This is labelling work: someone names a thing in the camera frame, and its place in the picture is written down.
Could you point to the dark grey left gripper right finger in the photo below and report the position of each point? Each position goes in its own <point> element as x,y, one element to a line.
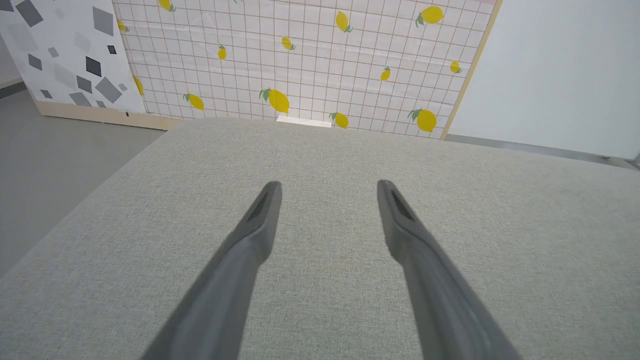
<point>435,290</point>

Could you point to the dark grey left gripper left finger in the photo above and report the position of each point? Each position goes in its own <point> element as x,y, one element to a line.
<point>235,280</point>

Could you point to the lemon print grid panel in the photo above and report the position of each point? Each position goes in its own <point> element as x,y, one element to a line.
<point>310,50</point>

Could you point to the grey shapes print panel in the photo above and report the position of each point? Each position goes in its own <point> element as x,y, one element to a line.
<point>65,50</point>

